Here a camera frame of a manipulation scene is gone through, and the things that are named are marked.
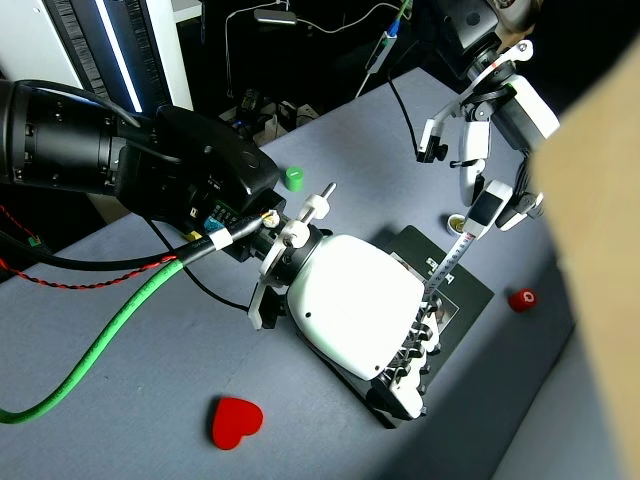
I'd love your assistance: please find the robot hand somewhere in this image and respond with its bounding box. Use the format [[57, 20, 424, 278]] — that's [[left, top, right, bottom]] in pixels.
[[285, 233, 447, 421], [452, 74, 561, 232]]

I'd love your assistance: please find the white grey tape measure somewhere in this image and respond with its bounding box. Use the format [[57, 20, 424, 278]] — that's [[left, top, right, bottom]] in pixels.
[[422, 179, 516, 304]]

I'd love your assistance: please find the black hardcover book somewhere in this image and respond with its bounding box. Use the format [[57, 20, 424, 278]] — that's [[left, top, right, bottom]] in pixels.
[[297, 224, 496, 430]]

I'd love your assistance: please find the small round cup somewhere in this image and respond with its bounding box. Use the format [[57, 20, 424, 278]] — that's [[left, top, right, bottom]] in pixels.
[[447, 212, 474, 236]]

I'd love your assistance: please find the green cylinder block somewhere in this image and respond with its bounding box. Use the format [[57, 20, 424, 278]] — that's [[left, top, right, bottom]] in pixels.
[[282, 164, 307, 193]]

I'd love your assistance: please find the tan cardboard box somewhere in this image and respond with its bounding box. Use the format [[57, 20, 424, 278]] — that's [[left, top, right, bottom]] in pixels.
[[530, 34, 640, 480]]

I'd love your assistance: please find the white adapter box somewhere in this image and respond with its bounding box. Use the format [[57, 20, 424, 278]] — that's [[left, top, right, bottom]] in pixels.
[[367, 29, 395, 75]]

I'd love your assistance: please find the red heart block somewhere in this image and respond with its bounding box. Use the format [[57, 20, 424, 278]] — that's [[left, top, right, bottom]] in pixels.
[[209, 396, 265, 451]]

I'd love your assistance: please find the small red block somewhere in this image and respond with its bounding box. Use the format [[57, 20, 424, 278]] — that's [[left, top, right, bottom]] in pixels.
[[508, 288, 539, 314]]

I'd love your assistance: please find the power strip with plugs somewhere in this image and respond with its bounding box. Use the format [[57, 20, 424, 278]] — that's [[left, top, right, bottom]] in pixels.
[[218, 88, 321, 147]]

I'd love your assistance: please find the grey table cloth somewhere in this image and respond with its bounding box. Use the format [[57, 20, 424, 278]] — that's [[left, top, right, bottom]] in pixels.
[[0, 67, 626, 480]]

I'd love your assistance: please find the grey power brick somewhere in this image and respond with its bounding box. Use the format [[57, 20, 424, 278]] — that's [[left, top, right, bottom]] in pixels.
[[253, 8, 299, 25]]

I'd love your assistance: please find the white column with light strip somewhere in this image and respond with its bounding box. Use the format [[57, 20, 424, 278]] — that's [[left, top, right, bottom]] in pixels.
[[0, 0, 196, 116]]

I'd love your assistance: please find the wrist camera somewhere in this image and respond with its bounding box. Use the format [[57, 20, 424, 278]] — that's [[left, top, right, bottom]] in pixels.
[[417, 132, 449, 164], [259, 287, 291, 331]]

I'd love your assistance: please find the thin black cable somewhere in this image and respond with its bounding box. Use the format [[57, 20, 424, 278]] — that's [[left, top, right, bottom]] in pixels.
[[387, 74, 422, 159], [142, 217, 254, 310]]

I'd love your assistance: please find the thick black cable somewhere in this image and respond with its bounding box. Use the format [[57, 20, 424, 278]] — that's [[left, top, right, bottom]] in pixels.
[[0, 212, 269, 274]]

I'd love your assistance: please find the thin white cable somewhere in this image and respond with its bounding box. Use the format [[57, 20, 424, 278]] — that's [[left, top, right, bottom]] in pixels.
[[294, 2, 404, 35], [223, 7, 259, 99]]

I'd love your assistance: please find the thick green cable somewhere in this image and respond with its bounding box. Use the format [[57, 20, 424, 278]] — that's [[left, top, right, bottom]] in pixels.
[[0, 254, 184, 427]]

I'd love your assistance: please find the red black twisted cable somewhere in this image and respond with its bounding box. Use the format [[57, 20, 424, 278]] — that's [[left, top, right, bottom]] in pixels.
[[0, 203, 177, 291]]

